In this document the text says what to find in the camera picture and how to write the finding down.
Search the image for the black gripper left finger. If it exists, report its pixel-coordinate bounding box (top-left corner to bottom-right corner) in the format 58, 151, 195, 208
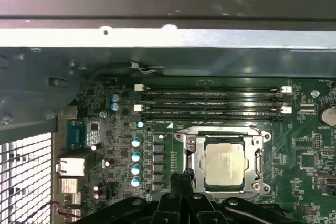
76, 173, 182, 224

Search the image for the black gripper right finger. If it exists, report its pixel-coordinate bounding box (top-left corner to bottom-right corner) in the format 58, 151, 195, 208
181, 169, 300, 224

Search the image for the silver CPU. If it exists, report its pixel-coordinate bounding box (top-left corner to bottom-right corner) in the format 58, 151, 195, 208
204, 141, 249, 187

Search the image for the thin metal locking lever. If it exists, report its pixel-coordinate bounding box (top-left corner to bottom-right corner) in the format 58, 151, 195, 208
175, 125, 263, 137

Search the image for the CPU socket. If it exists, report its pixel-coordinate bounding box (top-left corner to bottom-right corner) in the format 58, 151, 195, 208
173, 125, 272, 198

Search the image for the black RAM slot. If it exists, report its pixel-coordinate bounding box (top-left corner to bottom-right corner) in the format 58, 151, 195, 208
133, 104, 293, 113
133, 84, 293, 94
141, 113, 289, 123
141, 94, 289, 103

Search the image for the silver rear port block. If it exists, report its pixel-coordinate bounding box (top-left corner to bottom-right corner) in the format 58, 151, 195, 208
59, 178, 81, 195
56, 155, 86, 177

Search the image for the green motherboard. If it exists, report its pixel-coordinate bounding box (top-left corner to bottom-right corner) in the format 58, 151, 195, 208
52, 76, 336, 224

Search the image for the blue rear port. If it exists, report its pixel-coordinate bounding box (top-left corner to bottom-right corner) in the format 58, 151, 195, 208
66, 120, 87, 152

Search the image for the internal USB port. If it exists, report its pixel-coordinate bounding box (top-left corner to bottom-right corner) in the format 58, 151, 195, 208
316, 175, 336, 187

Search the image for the silver coin battery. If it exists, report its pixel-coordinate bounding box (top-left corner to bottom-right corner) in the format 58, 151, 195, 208
318, 104, 336, 128

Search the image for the black open PC case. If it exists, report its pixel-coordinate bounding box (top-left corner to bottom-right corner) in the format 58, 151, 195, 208
0, 0, 336, 224

